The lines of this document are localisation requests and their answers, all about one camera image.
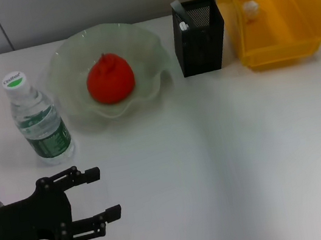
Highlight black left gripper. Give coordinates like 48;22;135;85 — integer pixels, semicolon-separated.
0;160;128;240

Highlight grey marker pen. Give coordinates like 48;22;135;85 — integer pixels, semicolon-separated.
170;0;196;32

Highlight mint green pen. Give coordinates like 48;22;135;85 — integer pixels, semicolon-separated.
178;20;192;32

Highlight white paper ball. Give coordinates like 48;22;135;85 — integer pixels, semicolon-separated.
241;0;262;24

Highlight clear water bottle green label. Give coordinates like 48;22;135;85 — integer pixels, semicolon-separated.
0;64;78;173

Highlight orange fruit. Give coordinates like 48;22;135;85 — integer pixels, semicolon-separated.
81;49;139;108

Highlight black mesh pen holder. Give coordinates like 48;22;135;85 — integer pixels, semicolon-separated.
167;0;232;79

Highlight pale green glass fruit plate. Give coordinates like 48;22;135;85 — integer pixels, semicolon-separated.
38;13;181;138

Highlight yellow plastic bin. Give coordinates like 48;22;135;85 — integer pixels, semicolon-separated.
216;0;321;78

